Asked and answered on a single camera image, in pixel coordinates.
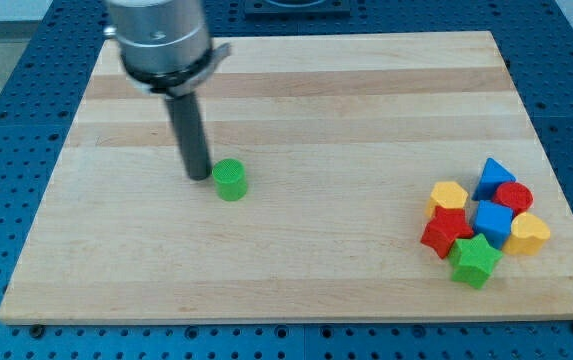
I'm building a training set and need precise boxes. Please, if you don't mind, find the green cylinder block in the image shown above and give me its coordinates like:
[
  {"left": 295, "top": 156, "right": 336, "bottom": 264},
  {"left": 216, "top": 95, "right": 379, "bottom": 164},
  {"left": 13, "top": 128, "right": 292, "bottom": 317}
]
[{"left": 212, "top": 158, "right": 248, "bottom": 201}]

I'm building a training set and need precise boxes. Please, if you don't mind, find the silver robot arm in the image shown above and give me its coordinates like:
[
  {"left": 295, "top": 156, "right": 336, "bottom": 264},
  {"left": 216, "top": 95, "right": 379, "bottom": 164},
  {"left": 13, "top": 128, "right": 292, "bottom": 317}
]
[{"left": 104, "top": 0, "right": 231, "bottom": 97}]

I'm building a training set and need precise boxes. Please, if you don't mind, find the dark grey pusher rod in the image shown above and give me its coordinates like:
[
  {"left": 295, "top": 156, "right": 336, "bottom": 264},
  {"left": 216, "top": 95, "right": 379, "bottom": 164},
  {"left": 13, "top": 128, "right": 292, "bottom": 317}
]
[{"left": 165, "top": 93, "right": 212, "bottom": 181}]

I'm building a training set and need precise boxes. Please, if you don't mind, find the yellow pentagon block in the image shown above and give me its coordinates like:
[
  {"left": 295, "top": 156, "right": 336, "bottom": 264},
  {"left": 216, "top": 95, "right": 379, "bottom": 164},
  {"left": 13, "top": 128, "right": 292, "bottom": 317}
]
[{"left": 424, "top": 181, "right": 469, "bottom": 218}]

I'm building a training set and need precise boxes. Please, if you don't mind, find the red star block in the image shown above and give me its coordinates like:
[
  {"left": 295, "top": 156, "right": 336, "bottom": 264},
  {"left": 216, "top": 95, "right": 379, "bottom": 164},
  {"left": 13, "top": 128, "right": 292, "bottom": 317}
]
[{"left": 420, "top": 206, "right": 474, "bottom": 259}]

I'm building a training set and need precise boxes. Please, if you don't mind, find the green star block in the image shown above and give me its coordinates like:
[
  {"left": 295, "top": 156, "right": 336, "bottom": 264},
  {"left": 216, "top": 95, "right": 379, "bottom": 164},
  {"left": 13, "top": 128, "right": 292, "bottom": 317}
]
[{"left": 447, "top": 233, "right": 503, "bottom": 289}]

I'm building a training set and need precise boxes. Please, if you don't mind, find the blue triangle block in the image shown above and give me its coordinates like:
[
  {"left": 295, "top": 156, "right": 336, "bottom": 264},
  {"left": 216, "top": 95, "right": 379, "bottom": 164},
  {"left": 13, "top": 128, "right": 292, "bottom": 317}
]
[{"left": 472, "top": 157, "right": 516, "bottom": 201}]

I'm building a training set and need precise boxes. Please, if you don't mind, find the blue cube block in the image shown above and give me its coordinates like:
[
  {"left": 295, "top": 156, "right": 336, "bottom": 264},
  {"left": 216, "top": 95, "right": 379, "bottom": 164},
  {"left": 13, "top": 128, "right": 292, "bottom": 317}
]
[{"left": 472, "top": 200, "right": 513, "bottom": 249}]

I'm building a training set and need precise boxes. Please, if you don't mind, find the red cylinder block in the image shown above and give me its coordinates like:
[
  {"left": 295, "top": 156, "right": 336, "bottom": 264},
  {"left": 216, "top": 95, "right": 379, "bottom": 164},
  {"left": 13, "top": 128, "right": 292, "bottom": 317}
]
[{"left": 491, "top": 181, "right": 534, "bottom": 216}]

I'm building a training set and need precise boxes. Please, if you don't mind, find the yellow heart block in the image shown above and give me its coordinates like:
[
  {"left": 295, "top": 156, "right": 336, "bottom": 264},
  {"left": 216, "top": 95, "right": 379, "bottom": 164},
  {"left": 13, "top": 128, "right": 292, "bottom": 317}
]
[{"left": 502, "top": 212, "right": 551, "bottom": 256}]

